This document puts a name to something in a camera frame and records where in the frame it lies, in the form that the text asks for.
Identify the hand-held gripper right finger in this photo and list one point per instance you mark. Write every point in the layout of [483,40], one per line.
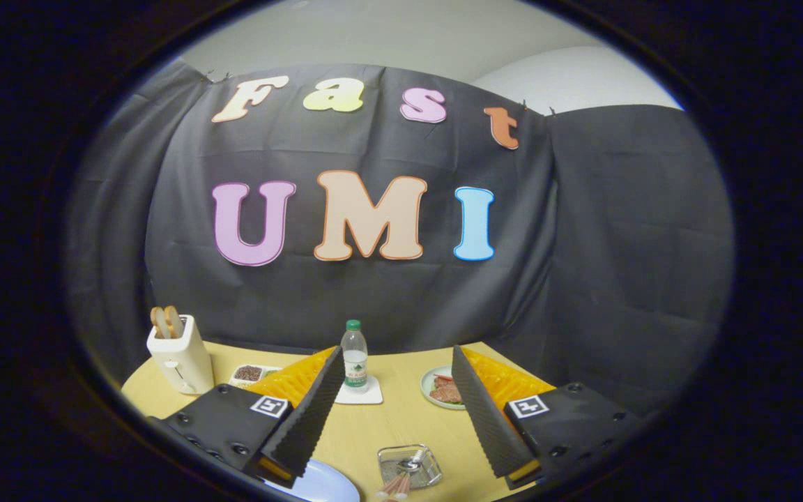
[488,418]

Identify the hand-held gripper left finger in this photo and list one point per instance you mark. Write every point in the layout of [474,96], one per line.
[307,425]

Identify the white plate with meat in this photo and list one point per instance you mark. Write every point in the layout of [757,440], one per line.
[443,390]

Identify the white square coaster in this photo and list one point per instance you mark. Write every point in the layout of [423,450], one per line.
[360,396]

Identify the blue round plate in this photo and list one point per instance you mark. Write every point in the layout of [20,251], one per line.
[325,484]

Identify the white divided dish with grains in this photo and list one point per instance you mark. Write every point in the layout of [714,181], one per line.
[248,374]

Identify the clear water bottle green cap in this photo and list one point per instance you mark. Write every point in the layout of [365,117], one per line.
[354,359]

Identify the white toaster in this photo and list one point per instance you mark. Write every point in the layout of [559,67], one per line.
[182,362]

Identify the brown toast slice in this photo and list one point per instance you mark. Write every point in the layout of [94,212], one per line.
[173,321]
[159,323]

